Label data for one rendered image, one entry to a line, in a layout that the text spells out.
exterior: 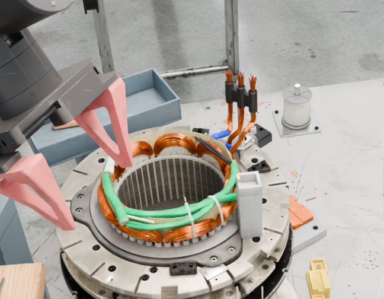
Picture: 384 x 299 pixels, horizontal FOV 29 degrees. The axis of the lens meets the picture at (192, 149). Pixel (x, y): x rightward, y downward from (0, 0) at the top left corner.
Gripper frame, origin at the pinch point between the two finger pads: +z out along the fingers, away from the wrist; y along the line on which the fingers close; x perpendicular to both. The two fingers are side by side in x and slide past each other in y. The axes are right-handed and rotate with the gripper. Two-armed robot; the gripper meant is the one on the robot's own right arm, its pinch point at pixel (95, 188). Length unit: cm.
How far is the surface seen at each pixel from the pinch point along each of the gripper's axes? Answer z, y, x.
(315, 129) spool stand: 44, 82, 41
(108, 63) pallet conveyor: 35, 147, 163
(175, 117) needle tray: 17, 48, 39
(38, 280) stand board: 16.6, 7.6, 34.0
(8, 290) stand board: 15.4, 4.6, 36.0
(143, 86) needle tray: 12, 52, 47
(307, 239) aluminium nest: 49, 52, 31
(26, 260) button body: 23, 19, 57
